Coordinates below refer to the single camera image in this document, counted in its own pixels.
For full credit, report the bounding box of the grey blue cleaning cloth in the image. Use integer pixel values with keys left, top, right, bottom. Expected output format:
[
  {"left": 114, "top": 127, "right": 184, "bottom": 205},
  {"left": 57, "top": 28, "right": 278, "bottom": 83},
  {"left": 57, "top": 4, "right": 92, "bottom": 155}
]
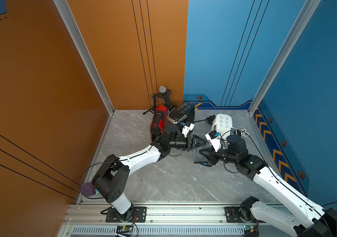
[{"left": 193, "top": 151, "right": 211, "bottom": 165}]

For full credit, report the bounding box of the white power cable with plug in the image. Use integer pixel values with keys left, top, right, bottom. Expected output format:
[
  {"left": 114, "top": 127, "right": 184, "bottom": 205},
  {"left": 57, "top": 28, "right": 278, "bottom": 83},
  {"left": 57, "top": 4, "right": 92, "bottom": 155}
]
[{"left": 232, "top": 127, "right": 250, "bottom": 137}]

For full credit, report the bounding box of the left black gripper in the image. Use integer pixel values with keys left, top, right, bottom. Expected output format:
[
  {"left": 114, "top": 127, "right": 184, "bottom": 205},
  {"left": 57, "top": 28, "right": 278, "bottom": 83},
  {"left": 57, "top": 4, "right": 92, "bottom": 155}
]
[{"left": 168, "top": 135, "right": 206, "bottom": 152}]

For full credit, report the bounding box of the white coffee machine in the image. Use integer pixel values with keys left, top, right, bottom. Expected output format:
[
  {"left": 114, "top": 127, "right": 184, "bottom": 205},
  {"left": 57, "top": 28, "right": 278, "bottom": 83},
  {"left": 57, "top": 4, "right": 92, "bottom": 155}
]
[{"left": 211, "top": 114, "right": 233, "bottom": 135}]

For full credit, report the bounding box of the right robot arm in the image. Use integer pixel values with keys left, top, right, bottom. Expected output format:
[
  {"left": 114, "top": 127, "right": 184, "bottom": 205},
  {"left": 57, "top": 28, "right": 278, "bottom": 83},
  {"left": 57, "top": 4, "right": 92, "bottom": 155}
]
[{"left": 199, "top": 130, "right": 337, "bottom": 237}]

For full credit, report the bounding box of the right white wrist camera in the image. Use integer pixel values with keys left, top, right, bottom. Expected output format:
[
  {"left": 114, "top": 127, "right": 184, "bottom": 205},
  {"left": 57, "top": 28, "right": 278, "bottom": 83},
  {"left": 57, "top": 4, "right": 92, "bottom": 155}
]
[{"left": 205, "top": 130, "right": 222, "bottom": 152}]

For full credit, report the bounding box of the green circuit board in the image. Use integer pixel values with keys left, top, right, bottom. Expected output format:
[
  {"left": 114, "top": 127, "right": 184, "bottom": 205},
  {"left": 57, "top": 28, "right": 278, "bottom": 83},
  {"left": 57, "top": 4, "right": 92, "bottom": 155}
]
[
  {"left": 116, "top": 225, "right": 133, "bottom": 237},
  {"left": 243, "top": 225, "right": 259, "bottom": 237}
]

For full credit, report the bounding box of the aluminium mounting rail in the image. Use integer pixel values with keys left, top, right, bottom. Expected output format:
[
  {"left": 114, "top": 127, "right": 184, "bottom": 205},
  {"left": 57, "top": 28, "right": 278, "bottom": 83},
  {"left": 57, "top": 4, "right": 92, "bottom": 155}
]
[{"left": 58, "top": 201, "right": 291, "bottom": 237}]

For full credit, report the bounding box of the purple cube toy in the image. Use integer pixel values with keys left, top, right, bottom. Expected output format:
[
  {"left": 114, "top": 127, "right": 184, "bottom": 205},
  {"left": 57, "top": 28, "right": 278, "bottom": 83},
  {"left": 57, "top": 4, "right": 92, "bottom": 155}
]
[{"left": 80, "top": 182, "right": 96, "bottom": 197}]

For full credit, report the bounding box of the red coffee machine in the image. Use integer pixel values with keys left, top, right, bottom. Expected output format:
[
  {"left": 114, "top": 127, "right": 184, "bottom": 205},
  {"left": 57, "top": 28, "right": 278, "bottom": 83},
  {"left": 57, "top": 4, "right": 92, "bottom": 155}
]
[{"left": 150, "top": 105, "right": 168, "bottom": 142}]

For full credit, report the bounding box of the black power cable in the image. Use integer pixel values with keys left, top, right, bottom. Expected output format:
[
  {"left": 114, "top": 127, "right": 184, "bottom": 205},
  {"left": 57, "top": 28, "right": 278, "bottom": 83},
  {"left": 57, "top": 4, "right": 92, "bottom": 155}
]
[{"left": 193, "top": 115, "right": 217, "bottom": 124}]

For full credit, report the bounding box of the microphone on black tripod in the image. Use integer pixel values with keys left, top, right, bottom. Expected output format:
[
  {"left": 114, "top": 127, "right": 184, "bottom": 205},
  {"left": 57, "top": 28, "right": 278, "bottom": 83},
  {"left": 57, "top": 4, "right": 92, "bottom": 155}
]
[{"left": 142, "top": 85, "right": 174, "bottom": 116}]

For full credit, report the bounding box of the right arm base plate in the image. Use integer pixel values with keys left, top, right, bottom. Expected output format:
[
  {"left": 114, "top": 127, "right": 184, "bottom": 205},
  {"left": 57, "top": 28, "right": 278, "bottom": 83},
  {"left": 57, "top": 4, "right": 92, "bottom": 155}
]
[{"left": 224, "top": 206, "right": 256, "bottom": 224}]

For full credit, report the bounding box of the right green circuit board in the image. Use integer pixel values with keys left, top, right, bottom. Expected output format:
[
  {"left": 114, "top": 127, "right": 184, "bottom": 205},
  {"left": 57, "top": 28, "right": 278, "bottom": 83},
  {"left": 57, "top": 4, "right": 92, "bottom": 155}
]
[{"left": 243, "top": 225, "right": 259, "bottom": 237}]

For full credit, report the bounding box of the black coffee machine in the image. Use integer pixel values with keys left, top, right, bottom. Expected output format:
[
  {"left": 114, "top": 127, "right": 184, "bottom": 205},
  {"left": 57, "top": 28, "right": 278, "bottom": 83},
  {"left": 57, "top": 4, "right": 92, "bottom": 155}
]
[{"left": 167, "top": 102, "right": 195, "bottom": 131}]

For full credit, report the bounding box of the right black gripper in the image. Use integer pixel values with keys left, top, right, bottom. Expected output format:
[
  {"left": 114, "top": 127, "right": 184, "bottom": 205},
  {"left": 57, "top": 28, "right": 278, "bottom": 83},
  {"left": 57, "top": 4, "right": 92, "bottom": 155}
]
[{"left": 198, "top": 145, "right": 238, "bottom": 166}]

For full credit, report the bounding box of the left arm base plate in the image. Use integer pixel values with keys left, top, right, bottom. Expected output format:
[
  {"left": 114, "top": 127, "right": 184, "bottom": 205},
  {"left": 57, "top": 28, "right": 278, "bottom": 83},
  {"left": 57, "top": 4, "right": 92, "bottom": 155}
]
[{"left": 106, "top": 205, "right": 147, "bottom": 223}]

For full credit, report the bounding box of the left green circuit board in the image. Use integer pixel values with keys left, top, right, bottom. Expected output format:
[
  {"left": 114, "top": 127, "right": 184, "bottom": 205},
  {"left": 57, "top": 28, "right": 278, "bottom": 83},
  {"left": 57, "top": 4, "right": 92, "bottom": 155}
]
[{"left": 116, "top": 225, "right": 133, "bottom": 237}]

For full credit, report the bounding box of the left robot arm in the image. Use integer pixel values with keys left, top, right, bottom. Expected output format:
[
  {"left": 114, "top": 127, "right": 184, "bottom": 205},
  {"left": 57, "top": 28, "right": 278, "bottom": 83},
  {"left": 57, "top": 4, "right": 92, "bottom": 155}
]
[{"left": 91, "top": 123, "right": 207, "bottom": 222}]

